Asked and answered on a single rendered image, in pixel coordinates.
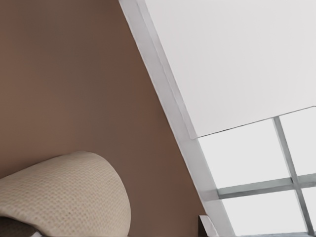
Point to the silver frame post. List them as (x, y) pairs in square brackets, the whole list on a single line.
[(287, 153)]

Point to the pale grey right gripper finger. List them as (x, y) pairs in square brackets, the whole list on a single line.
[(207, 225)]

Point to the silver frame crossbar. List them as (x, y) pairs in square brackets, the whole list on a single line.
[(254, 188)]

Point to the beige knit mesh shoe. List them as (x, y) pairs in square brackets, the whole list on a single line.
[(69, 192)]

